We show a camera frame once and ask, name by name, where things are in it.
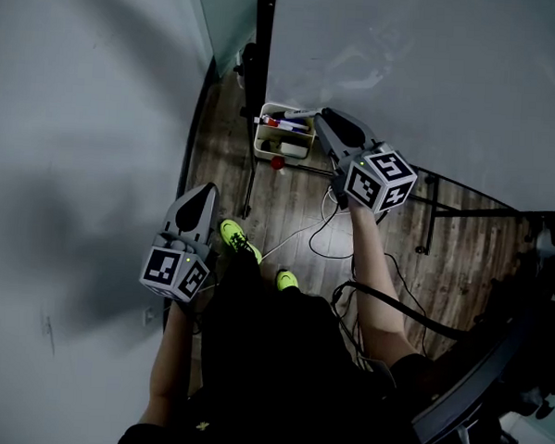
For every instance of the red capped marker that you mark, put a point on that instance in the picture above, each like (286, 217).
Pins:
(267, 121)

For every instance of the black stand pole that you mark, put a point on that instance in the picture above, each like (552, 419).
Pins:
(262, 53)

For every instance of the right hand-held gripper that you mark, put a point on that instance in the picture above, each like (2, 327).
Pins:
(379, 182)

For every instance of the person's black clothes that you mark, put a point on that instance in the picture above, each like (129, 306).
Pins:
(275, 355)

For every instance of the white eraser block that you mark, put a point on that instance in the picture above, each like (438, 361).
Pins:
(293, 149)

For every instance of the person's neon green shoe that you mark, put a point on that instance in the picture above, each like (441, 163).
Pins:
(287, 280)
(237, 237)

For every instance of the white wall socket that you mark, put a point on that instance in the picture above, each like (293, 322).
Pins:
(148, 315)

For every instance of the person's left forearm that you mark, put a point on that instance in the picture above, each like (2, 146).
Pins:
(170, 359)

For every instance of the white marker holder box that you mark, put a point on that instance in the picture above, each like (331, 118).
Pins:
(263, 134)

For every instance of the large white whiteboard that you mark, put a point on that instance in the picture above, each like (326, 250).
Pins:
(453, 63)

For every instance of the person's right neon green shoe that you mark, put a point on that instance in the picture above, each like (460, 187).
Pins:
(287, 280)

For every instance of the blue capped marker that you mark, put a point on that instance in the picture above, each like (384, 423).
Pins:
(294, 124)

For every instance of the person's left neon green shoe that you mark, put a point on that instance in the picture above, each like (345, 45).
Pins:
(237, 237)

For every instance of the white whiteboard marker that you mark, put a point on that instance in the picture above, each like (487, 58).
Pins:
(302, 112)

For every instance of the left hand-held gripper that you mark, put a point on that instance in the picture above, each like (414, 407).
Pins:
(161, 268)

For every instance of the red round cap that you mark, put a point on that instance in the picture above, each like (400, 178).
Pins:
(277, 163)

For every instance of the person's right forearm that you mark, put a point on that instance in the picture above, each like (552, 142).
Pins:
(376, 277)

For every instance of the black chair backrest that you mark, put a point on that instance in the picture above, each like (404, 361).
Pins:
(483, 376)

